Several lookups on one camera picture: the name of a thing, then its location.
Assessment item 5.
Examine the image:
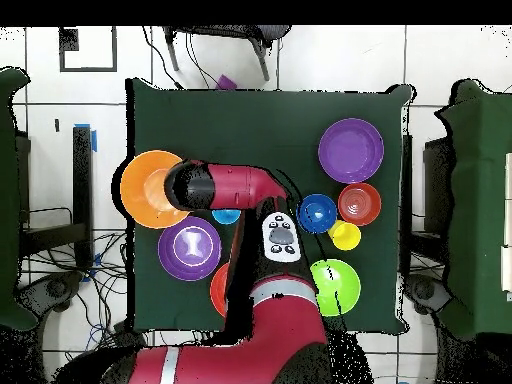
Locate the black power adapter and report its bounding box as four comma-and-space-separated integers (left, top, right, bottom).
112, 320, 148, 350

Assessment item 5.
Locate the black stand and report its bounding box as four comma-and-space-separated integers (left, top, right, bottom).
399, 133, 455, 261
17, 126, 96, 273

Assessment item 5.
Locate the tangle of black cables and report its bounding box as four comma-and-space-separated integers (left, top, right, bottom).
23, 229, 133, 361

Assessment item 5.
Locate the purple plastic bowl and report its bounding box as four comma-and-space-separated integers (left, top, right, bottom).
317, 117, 386, 185
157, 216, 223, 282

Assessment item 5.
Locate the dark grey stand base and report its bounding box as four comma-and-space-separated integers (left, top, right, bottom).
15, 270, 86, 314
402, 273, 453, 316

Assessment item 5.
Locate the small purple object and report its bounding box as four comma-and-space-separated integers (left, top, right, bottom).
214, 73, 239, 91

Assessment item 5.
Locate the light blue plastic cup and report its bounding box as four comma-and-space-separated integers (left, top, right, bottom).
210, 208, 242, 226

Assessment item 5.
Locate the yellow plastic cup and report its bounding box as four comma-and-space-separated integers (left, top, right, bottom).
327, 219, 362, 252

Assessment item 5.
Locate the large red plastic bowl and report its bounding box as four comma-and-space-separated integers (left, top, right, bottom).
209, 262, 232, 318

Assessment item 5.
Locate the grey chair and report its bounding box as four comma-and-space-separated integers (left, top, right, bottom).
161, 25, 292, 83

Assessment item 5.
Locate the small red plastic bowl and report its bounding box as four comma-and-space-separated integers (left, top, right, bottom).
337, 182, 383, 228

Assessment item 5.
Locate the large orange plastic bowl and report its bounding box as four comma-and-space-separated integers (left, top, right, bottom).
119, 149, 192, 230

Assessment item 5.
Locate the dark green tablecloth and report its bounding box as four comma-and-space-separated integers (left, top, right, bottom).
125, 77, 413, 335

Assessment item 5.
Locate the white box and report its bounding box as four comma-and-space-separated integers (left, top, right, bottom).
501, 151, 512, 293

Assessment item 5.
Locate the green-clothed side table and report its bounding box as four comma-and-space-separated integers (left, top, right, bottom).
0, 66, 38, 332
434, 78, 512, 342

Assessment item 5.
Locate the black cable with plug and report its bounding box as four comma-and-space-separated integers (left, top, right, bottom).
142, 26, 185, 90

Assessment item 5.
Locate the blue plastic bowl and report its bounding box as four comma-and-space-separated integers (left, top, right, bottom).
296, 193, 338, 235

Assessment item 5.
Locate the large green plastic bowl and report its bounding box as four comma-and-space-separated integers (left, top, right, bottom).
309, 258, 362, 318

